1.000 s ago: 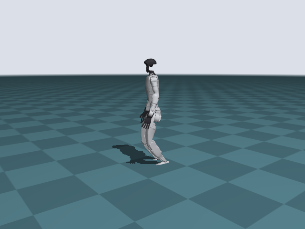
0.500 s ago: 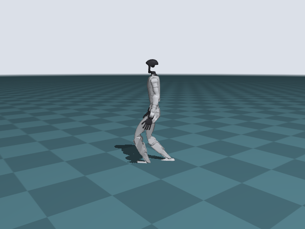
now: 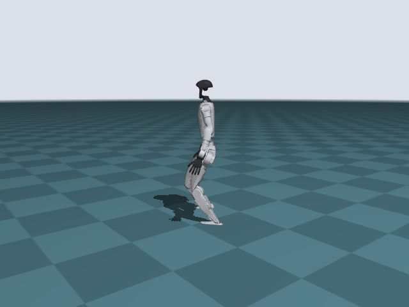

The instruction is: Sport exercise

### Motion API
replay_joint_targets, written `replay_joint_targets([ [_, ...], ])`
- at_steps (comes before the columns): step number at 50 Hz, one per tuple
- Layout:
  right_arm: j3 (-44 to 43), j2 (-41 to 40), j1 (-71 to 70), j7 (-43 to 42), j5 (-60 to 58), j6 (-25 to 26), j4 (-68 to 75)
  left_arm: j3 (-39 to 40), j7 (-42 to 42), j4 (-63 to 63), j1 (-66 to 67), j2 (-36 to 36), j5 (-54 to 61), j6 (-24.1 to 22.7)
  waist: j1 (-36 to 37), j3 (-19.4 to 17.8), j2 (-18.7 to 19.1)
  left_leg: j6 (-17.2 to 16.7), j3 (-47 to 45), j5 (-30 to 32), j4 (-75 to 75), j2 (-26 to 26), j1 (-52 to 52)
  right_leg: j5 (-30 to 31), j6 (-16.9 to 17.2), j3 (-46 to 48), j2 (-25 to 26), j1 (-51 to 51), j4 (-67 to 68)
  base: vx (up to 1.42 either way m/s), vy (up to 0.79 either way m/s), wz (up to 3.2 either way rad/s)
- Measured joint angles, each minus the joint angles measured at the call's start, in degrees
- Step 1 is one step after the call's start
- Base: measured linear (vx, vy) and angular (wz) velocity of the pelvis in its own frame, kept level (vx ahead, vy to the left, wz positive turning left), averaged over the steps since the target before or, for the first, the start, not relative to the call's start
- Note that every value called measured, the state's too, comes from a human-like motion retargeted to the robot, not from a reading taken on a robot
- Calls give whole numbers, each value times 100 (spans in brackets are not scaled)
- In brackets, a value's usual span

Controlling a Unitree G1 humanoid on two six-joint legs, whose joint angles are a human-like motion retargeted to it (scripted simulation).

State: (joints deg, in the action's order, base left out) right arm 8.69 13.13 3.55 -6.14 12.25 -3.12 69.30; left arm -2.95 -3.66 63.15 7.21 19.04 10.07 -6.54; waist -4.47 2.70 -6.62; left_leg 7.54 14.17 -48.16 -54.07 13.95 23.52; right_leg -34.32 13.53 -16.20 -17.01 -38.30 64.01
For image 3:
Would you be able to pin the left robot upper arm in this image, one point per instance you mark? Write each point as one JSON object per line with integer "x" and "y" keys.
{"x": 206, "y": 112}

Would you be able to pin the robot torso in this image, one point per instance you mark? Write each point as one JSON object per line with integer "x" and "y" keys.
{"x": 202, "y": 125}

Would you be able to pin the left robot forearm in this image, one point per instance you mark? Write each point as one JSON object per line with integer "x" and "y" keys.
{"x": 206, "y": 142}

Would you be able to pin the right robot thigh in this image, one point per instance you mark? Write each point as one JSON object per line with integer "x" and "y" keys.
{"x": 189, "y": 175}

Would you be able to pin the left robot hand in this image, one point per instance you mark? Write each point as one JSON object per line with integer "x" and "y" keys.
{"x": 197, "y": 163}

